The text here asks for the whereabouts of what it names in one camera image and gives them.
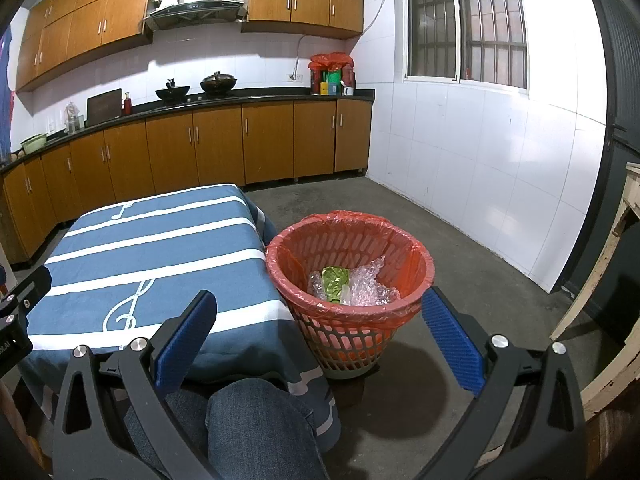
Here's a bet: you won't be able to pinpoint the clear plastic bag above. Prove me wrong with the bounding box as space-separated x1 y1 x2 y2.
306 255 402 307

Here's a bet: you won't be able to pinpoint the person's leg in jeans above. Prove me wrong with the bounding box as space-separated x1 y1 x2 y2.
122 387 211 480
206 377 331 480

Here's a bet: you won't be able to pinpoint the black pot with lid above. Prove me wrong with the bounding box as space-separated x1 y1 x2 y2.
200 71 238 96

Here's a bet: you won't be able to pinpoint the black kitchen countertop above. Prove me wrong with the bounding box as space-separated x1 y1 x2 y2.
0 87 376 171

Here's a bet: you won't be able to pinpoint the red plastic bag on goods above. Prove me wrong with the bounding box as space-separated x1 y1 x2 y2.
307 51 355 96

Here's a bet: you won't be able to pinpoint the person's right leg in jeans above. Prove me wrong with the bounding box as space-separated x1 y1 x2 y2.
206 377 331 480

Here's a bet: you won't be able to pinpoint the green basin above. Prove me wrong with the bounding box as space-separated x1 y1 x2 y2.
20 132 48 155

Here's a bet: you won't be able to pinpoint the white wall cable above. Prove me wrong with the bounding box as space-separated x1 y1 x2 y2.
295 0 406 78

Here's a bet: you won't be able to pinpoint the dark cutting board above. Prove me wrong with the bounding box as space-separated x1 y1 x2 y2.
86 88 123 126

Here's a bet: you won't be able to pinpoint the blue white striped tablecloth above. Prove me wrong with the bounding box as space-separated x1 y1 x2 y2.
17 183 343 453

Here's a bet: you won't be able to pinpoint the black wok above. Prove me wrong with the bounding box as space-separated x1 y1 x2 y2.
155 78 192 101

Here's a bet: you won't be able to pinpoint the pink and blue hanging cloth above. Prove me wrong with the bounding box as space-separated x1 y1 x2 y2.
0 25 15 153

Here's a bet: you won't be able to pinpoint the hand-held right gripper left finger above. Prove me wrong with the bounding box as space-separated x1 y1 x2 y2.
51 289 218 480

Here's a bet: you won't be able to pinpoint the wooden wall cabinets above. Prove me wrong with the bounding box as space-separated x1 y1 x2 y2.
15 0 364 93

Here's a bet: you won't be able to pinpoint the steel range hood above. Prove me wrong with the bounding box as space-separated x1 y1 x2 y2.
144 0 250 31

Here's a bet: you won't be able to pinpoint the clear glass jar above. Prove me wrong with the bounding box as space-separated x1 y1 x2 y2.
65 101 86 135

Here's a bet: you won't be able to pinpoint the cream wooden frame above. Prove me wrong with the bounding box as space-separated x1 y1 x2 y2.
550 162 640 421

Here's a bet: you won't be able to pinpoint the person's left leg in jeans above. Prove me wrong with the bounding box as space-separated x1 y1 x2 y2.
122 387 211 480

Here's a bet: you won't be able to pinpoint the barred window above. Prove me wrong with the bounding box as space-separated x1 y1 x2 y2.
392 0 531 96

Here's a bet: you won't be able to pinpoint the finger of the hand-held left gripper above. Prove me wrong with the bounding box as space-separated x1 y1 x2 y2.
0 265 53 324

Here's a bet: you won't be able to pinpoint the yellow-green foil bag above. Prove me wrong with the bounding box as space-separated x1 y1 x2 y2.
321 266 352 306

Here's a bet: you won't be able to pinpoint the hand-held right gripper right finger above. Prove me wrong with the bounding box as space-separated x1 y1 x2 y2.
421 286 587 480

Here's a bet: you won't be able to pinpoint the orange plastic basket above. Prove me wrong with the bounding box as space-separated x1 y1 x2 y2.
265 210 435 381

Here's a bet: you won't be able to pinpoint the wooden base cabinets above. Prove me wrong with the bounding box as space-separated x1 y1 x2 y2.
0 99 373 266

